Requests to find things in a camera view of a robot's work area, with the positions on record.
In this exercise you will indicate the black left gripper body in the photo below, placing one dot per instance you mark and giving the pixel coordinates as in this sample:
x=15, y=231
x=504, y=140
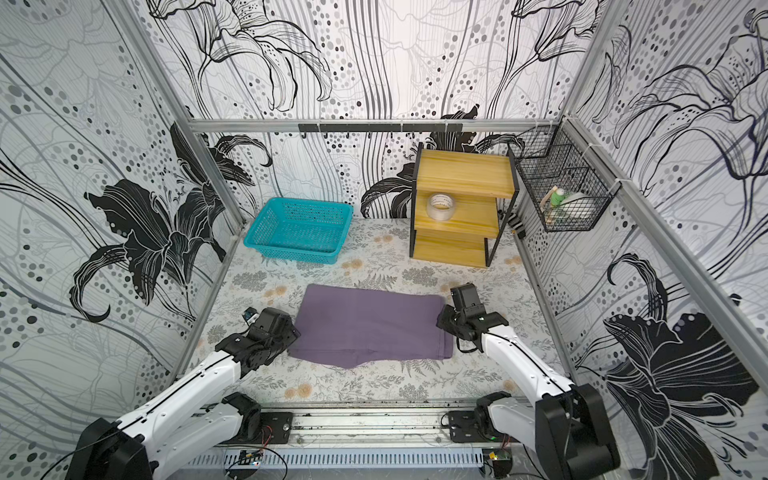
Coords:
x=280, y=345

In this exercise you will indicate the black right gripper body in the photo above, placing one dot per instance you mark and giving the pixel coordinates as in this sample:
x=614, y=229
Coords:
x=458, y=318

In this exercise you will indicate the purple long pants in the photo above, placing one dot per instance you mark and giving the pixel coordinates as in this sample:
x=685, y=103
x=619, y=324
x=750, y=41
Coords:
x=346, y=327

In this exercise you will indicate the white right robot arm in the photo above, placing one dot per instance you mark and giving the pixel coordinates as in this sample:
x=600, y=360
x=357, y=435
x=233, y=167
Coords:
x=564, y=424

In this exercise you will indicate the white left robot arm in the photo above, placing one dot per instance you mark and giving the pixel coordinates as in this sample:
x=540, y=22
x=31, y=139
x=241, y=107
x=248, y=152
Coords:
x=197, y=412

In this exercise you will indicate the clear tape roll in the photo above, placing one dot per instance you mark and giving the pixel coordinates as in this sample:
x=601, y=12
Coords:
x=440, y=207

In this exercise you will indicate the floral patterned tablecloth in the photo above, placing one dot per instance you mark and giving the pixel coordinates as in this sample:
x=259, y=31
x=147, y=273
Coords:
x=375, y=256

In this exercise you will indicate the teal plastic basket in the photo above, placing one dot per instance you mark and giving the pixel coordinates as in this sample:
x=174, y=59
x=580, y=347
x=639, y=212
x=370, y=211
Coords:
x=300, y=230

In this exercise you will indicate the wooden black-framed shelf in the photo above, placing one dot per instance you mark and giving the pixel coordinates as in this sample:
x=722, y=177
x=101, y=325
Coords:
x=485, y=189

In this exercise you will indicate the small green circuit board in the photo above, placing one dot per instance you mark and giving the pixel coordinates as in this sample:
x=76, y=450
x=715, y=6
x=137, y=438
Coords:
x=250, y=459

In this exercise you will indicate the small black power module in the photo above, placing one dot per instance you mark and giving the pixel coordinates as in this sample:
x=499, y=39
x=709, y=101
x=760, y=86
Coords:
x=499, y=461

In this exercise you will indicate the green white bottle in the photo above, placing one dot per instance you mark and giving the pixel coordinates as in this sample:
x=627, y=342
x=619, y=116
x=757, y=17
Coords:
x=556, y=197

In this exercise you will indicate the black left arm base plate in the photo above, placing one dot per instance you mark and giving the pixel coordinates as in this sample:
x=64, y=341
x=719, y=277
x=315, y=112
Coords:
x=271, y=428

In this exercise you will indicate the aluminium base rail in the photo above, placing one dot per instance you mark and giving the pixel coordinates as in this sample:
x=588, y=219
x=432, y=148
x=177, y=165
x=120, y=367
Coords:
x=370, y=425

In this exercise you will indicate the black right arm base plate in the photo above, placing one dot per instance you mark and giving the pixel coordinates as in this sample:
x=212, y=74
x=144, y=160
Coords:
x=465, y=426

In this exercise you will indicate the white slotted cable duct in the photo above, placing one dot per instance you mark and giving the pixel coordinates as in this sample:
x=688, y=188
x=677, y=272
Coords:
x=338, y=458

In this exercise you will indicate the black wire basket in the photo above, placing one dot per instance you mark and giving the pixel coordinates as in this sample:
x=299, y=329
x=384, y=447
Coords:
x=548, y=156

